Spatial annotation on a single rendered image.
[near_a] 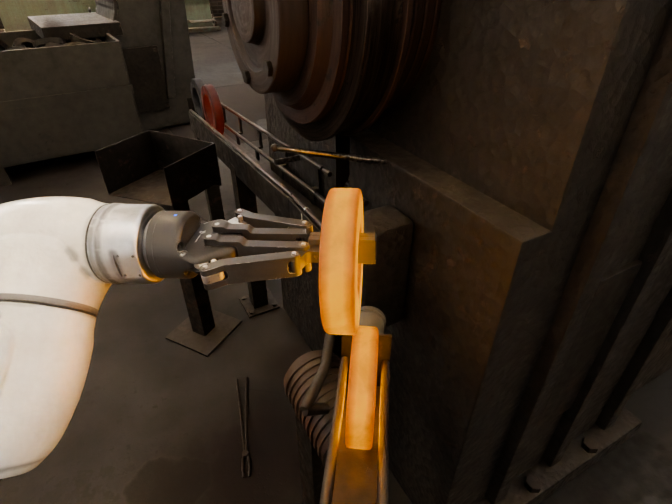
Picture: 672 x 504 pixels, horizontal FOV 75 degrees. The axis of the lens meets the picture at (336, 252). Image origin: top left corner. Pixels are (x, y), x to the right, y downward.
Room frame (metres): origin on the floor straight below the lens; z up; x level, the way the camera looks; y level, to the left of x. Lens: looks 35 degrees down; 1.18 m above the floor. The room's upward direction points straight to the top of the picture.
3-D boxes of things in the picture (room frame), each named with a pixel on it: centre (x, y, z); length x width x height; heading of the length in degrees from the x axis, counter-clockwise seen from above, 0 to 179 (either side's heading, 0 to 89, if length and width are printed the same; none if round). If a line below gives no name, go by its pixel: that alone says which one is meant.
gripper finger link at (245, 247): (0.38, 0.08, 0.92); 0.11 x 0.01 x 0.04; 82
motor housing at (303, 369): (0.51, 0.00, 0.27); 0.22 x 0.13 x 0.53; 28
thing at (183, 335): (1.20, 0.52, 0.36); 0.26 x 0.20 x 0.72; 63
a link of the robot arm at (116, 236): (0.41, 0.22, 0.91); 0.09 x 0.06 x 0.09; 174
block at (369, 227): (0.66, -0.08, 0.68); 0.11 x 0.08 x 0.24; 118
